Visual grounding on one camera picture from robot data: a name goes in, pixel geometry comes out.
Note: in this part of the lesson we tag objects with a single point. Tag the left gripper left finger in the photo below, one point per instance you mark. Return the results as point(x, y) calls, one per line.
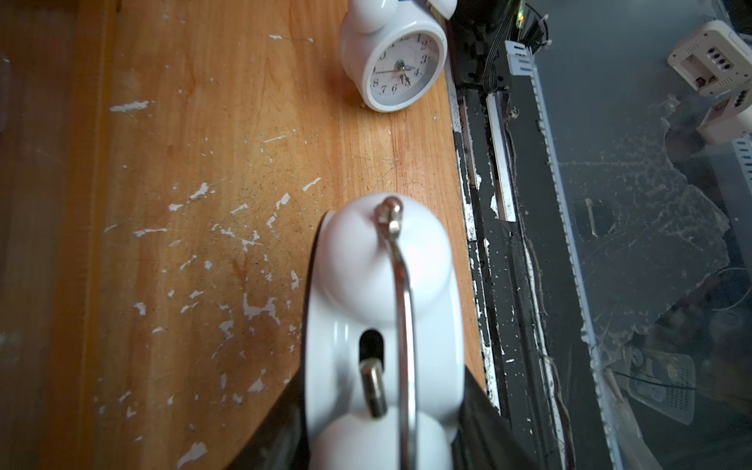
point(280, 442)

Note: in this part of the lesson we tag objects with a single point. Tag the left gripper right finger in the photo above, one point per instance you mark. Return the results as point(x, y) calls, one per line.
point(484, 439)

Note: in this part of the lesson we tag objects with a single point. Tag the white twin-bell clock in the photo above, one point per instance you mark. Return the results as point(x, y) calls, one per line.
point(384, 362)
point(394, 51)

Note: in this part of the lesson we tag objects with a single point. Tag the wooden two-tier shelf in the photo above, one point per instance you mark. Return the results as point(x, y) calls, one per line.
point(55, 84)

